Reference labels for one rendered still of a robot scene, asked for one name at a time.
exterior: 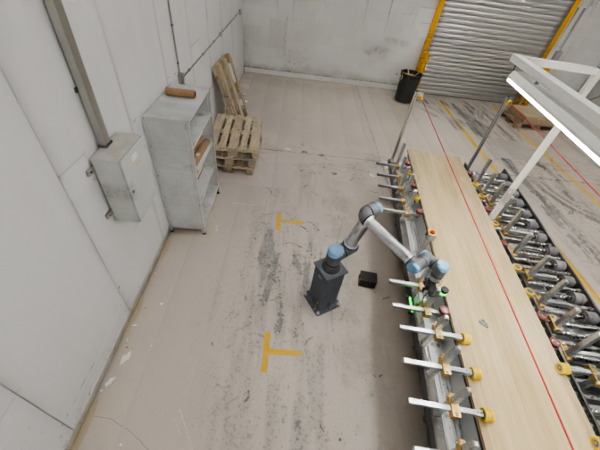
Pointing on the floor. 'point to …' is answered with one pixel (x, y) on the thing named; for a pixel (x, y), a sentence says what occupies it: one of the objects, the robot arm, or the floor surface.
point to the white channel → (530, 65)
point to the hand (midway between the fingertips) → (424, 295)
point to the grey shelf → (165, 170)
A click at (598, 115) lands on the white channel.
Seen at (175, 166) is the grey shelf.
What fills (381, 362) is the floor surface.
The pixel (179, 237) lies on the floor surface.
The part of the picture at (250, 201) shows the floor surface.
